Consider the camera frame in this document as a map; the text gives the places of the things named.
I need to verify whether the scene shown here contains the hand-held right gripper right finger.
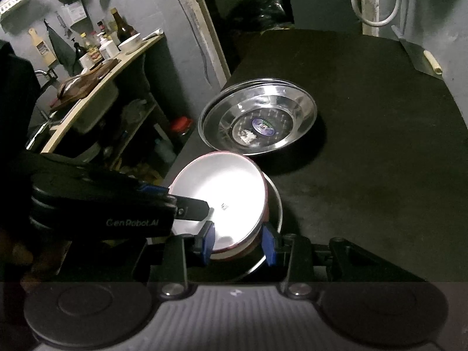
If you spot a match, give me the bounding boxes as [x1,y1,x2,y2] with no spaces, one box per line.
[261,222,426,297]

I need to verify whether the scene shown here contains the small white bowl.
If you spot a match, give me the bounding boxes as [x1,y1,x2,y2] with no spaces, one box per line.
[118,33,142,54]

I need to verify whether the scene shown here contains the white plastic bottle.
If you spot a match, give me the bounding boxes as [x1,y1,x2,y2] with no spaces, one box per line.
[99,33,118,59]

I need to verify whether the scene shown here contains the cream door frame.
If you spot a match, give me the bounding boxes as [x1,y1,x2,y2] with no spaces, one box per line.
[181,0,232,85]

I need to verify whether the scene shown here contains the dark wooden cutting board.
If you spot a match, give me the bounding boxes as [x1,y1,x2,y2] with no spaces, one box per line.
[49,58,121,108]

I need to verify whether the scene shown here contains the dark cabinet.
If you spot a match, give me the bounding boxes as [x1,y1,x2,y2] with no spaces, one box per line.
[287,0,362,30]

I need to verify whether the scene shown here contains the hanging wooden board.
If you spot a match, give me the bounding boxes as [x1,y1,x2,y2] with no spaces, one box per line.
[28,27,57,67]

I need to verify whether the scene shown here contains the white sink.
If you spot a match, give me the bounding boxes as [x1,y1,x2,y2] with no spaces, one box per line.
[71,78,119,134]

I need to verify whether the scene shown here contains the steel bowl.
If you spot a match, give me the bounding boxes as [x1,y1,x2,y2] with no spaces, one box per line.
[190,170,285,282]

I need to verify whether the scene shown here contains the red label jar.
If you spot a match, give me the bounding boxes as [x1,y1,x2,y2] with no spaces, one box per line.
[78,49,103,68]

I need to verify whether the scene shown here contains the dark hanging cloth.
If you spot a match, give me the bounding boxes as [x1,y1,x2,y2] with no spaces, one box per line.
[44,20,83,75]

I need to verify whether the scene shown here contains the black sauce bottle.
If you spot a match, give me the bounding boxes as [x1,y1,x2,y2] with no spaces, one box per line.
[73,37,88,68]

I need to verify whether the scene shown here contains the faucet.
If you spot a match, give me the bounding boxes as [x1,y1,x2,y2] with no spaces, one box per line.
[35,68,59,88]

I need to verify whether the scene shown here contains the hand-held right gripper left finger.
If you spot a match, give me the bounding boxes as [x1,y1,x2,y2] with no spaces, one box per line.
[146,221,216,299]

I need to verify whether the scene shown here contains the white bowl with dot mark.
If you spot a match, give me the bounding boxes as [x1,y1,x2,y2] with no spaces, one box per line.
[169,151,270,254]

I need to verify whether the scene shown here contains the red lid jar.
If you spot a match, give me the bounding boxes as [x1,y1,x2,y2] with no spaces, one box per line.
[169,116,194,143]

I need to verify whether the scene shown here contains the person's left hand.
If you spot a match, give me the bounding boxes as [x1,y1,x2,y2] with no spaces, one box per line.
[0,227,37,284]

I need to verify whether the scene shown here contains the dark glass bottle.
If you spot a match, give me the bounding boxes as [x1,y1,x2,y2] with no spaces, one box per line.
[110,7,137,42]

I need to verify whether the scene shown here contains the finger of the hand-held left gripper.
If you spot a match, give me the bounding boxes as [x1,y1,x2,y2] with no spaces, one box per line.
[136,185,171,199]
[175,195,213,223]

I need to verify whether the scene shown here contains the wooden counter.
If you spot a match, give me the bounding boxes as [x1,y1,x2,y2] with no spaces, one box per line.
[40,35,165,154]

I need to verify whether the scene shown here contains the black plastic bag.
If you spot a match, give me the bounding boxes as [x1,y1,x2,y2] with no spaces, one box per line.
[234,0,293,32]

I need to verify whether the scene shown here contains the steel plate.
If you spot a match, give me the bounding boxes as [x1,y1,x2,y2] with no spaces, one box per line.
[219,78,306,90]
[198,80,317,156]

